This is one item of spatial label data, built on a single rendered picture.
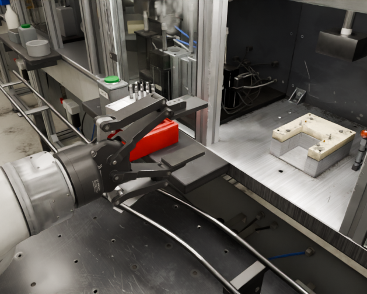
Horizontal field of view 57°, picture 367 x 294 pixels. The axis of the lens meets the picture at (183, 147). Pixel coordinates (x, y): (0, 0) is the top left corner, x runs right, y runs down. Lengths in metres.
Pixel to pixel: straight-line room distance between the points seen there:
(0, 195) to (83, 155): 0.10
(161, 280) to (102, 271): 0.15
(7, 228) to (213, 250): 0.62
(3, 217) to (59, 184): 0.06
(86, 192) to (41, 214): 0.06
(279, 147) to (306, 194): 0.14
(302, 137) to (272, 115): 0.19
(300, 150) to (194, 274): 0.41
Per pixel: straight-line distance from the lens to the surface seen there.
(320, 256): 1.04
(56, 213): 0.42
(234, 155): 0.86
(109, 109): 0.85
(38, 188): 0.40
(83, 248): 0.97
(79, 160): 0.42
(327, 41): 0.81
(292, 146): 0.89
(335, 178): 0.85
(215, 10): 0.76
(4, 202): 0.40
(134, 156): 0.83
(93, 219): 1.04
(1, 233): 0.40
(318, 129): 0.89
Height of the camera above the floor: 1.39
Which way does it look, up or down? 33 degrees down
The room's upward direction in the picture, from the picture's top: straight up
